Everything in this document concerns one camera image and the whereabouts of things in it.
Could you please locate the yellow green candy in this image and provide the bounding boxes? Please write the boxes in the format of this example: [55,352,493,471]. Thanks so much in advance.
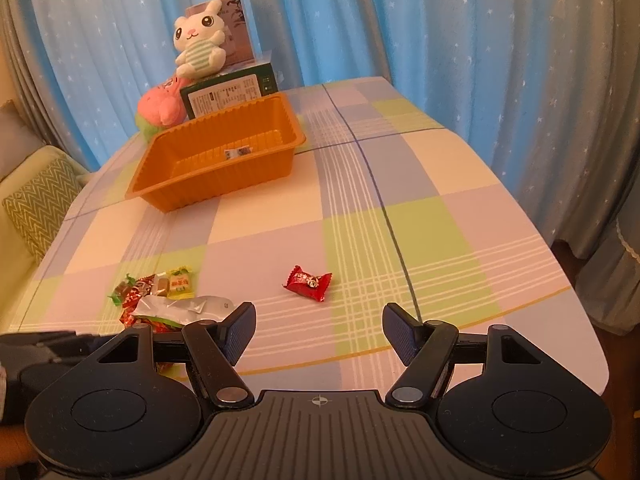
[167,267,196,301]

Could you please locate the brown green-ended candy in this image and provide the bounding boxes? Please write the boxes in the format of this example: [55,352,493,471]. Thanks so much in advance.
[109,275,138,307]

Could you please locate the pale green sofa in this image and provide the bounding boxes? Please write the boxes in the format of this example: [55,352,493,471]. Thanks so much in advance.
[0,100,91,331]

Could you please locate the green printed box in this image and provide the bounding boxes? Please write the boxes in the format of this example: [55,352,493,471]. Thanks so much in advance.
[180,62,281,121]

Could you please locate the checked tablecloth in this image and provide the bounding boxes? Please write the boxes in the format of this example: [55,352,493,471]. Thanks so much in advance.
[0,76,612,411]

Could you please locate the silver foil pouch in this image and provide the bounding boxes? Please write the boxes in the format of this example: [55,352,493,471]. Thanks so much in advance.
[135,294,233,326]

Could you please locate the grey curtain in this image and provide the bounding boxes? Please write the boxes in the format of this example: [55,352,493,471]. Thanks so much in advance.
[0,0,56,171]

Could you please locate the orange plastic tray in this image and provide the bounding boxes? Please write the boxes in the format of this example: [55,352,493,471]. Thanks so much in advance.
[125,92,307,212]

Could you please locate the brown printed box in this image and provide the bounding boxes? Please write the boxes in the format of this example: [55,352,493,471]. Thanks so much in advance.
[186,0,256,73]

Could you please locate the blue star curtain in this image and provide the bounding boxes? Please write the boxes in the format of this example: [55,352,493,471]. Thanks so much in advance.
[15,0,640,261]

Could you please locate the grey lace-trimmed cloth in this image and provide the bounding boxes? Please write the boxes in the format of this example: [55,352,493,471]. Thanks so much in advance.
[580,205,640,336]

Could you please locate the pink star plush toy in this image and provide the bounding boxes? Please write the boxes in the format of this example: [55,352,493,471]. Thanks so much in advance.
[134,75,187,142]

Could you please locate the red snack packet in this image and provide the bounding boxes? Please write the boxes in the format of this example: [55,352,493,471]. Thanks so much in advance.
[119,310,186,333]
[120,275,168,311]

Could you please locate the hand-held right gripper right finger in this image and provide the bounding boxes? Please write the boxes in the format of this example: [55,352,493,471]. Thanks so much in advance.
[382,302,543,408]

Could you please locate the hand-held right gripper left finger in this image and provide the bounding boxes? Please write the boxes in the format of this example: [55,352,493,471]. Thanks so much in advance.
[95,302,258,408]

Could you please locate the green zigzag cushion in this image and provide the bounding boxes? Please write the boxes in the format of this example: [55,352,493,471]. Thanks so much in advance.
[2,155,83,253]

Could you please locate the white bunny plush toy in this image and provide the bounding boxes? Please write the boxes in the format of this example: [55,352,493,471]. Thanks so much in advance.
[172,0,228,80]

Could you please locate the red twist-end candy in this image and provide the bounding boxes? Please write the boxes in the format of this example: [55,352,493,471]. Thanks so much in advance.
[282,265,333,303]

